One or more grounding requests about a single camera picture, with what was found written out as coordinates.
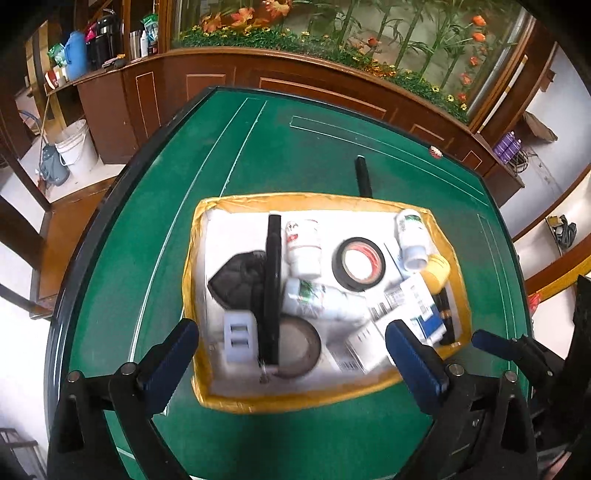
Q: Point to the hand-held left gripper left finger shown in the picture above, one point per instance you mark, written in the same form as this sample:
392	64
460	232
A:
168	364

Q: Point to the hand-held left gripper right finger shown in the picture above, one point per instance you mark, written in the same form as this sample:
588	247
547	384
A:
415	369

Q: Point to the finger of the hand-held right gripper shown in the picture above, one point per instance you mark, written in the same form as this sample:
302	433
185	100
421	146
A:
489	341

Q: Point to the blue and white carton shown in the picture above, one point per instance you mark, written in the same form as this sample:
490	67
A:
425	318

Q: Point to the small white barcode box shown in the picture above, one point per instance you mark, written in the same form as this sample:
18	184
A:
364	346

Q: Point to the white USB wall charger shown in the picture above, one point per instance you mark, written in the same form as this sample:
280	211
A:
240	337

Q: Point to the black tape roll brown core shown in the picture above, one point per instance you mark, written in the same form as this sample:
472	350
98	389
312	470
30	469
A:
314	350

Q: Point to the white bottle green leaf label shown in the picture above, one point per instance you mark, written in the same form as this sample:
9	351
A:
332	304

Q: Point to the black ribbed plastic funnel part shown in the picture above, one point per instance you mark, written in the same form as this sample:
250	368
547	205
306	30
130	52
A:
235	281

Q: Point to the black tape roll red core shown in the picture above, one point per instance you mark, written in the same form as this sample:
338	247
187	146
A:
341	272

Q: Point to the black marker white ends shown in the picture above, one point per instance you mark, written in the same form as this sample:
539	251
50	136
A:
272	286

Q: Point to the small white bottle wide cap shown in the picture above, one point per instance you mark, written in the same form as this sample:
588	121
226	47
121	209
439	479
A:
411	235

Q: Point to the white box with yellow tape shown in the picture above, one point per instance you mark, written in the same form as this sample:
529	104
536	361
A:
217	240

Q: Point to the white bottle red label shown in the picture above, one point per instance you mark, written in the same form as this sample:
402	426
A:
302	254

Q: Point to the plain black marker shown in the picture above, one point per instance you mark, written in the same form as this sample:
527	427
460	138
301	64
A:
362	177

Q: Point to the orange plastic bag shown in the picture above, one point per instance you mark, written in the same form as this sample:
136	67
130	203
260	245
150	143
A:
533	304

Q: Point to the black yellow bundle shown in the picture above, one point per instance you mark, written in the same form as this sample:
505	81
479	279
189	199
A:
562	230

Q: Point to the dark wooden chair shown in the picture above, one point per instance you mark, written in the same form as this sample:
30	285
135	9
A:
69	221

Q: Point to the pack of purple bottles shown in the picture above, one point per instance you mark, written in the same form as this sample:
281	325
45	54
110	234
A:
506	145

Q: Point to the cardboard box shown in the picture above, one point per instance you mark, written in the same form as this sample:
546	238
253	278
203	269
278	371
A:
540	127

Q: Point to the grey water jug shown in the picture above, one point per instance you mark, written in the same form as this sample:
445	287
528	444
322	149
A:
54	166

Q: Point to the white plastic bucket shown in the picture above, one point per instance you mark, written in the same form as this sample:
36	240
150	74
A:
76	147

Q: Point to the brown wooden cabinet counter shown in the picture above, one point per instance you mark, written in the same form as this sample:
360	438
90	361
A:
184	92

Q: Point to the red and white cup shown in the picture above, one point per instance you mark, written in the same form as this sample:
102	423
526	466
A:
54	78

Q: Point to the small white medicine bottle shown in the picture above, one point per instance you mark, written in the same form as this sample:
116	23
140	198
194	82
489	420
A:
144	44

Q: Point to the steel vacuum cup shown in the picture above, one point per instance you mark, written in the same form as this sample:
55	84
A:
134	44

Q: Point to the blue thermos jug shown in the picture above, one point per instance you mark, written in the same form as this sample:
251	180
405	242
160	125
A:
75	55

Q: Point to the green snack bag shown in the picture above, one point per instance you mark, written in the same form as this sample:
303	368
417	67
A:
56	54

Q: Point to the dark thermos flask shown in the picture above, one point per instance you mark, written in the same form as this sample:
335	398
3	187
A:
99	41

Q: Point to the green white pouch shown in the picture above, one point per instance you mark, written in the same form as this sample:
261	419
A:
150	32

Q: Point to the glass partition with fake plants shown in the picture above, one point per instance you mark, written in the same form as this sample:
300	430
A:
369	27

